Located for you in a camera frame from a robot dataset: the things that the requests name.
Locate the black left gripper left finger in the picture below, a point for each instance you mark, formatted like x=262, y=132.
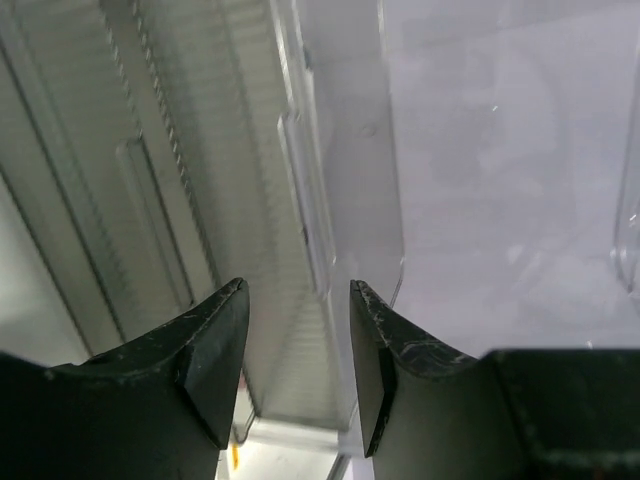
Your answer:
x=157, y=407

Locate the clear acrylic makeup organizer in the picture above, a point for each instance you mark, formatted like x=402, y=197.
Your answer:
x=476, y=163

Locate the white box yellow label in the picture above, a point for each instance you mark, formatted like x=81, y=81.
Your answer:
x=234, y=458

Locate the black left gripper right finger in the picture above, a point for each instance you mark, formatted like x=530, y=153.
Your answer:
x=430, y=411

